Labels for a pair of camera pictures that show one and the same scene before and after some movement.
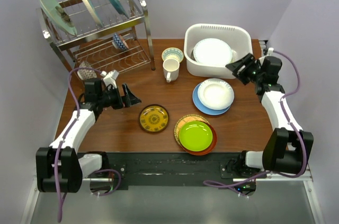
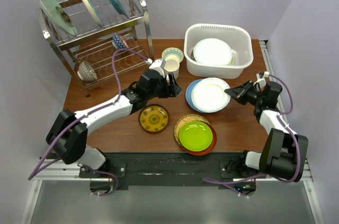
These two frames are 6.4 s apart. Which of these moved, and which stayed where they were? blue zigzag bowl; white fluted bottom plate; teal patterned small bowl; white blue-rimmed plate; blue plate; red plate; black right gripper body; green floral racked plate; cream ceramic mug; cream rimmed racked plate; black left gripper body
Moved: blue plate; black right gripper body; black left gripper body
Stayed: cream ceramic mug; red plate; blue zigzag bowl; teal patterned small bowl; white fluted bottom plate; white blue-rimmed plate; cream rimmed racked plate; green floral racked plate
